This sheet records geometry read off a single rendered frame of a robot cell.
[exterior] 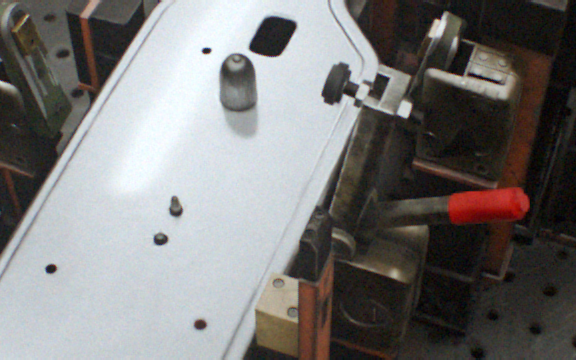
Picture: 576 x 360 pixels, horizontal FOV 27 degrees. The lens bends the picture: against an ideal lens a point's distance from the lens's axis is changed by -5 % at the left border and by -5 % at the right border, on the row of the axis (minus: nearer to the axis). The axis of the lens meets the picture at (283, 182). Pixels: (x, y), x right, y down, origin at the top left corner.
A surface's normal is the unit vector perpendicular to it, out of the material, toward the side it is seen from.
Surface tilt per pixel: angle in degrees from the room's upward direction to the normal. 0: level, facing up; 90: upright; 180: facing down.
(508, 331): 0
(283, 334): 90
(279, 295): 0
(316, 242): 64
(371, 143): 90
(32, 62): 78
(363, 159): 90
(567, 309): 0
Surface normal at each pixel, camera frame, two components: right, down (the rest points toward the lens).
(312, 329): -0.37, 0.75
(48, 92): 0.91, 0.16
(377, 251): -0.01, -0.59
